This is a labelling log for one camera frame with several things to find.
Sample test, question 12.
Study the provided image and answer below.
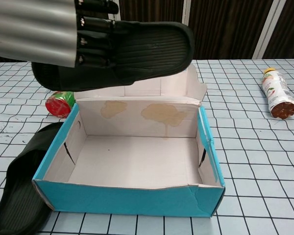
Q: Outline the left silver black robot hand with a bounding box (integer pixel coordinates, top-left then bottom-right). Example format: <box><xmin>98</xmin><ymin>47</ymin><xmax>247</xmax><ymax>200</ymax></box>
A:
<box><xmin>0</xmin><ymin>0</ymin><xmax>120</xmax><ymax>71</ymax></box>

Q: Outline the black rubber slipper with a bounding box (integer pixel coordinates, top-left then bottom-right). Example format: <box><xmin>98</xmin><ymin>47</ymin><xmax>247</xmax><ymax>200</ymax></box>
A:
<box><xmin>0</xmin><ymin>121</ymin><xmax>66</xmax><ymax>235</ymax></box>
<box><xmin>30</xmin><ymin>21</ymin><xmax>195</xmax><ymax>93</ymax></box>

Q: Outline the blue cardboard shoe box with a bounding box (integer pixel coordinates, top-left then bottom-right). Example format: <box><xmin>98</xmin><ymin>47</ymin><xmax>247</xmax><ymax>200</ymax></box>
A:
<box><xmin>31</xmin><ymin>62</ymin><xmax>226</xmax><ymax>217</ymax></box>

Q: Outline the green chips can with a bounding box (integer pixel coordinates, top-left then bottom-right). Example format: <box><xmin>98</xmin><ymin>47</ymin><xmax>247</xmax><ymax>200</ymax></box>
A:
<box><xmin>45</xmin><ymin>90</ymin><xmax>76</xmax><ymax>119</ymax></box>

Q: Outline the white drink bottle yellow cap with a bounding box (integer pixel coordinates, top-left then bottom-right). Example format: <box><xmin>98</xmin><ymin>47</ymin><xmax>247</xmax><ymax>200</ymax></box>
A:
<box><xmin>261</xmin><ymin>68</ymin><xmax>294</xmax><ymax>120</ymax></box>

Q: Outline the white black grid tablecloth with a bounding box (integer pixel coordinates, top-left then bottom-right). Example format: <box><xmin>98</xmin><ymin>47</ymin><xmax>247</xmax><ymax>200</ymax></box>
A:
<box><xmin>0</xmin><ymin>58</ymin><xmax>294</xmax><ymax>235</ymax></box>

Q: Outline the white partition post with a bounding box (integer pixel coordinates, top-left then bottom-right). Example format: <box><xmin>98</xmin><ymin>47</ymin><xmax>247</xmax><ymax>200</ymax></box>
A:
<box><xmin>253</xmin><ymin>0</ymin><xmax>286</xmax><ymax>59</ymax></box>
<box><xmin>182</xmin><ymin>0</ymin><xmax>196</xmax><ymax>28</ymax></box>

